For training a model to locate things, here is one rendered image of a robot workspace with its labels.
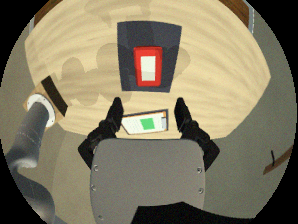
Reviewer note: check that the red self-inking stamp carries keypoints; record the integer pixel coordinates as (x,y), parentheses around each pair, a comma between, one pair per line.
(148,65)

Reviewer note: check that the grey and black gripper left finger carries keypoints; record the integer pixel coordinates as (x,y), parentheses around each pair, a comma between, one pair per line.
(106,129)

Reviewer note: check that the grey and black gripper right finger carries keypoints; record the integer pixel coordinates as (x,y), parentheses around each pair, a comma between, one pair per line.
(190,128)

